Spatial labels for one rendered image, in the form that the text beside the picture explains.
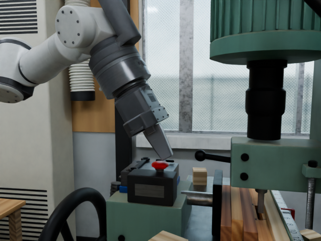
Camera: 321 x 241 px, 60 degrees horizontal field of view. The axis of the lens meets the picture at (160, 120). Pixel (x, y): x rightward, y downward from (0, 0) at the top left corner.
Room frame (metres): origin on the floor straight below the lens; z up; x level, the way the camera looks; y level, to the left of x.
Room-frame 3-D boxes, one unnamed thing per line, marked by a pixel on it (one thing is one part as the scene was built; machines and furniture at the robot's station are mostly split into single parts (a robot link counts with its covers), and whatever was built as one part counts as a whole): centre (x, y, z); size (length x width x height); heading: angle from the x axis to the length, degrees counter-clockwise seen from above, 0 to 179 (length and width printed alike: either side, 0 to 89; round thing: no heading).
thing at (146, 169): (0.51, 0.02, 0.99); 0.13 x 0.11 x 0.06; 167
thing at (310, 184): (0.38, -0.21, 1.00); 0.02 x 0.02 x 0.10; 77
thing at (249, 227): (0.49, -0.16, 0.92); 0.23 x 0.02 x 0.05; 167
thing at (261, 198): (0.44, -0.17, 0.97); 0.01 x 0.01 x 0.05; 77
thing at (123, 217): (0.52, 0.01, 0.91); 0.15 x 0.14 x 0.09; 167
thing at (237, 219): (0.51, -0.14, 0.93); 0.21 x 0.02 x 0.06; 167
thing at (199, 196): (0.50, -0.08, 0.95); 0.09 x 0.07 x 0.09; 167
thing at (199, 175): (0.73, -0.11, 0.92); 0.04 x 0.04 x 0.04; 87
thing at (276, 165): (0.43, -0.18, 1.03); 0.14 x 0.07 x 0.09; 77
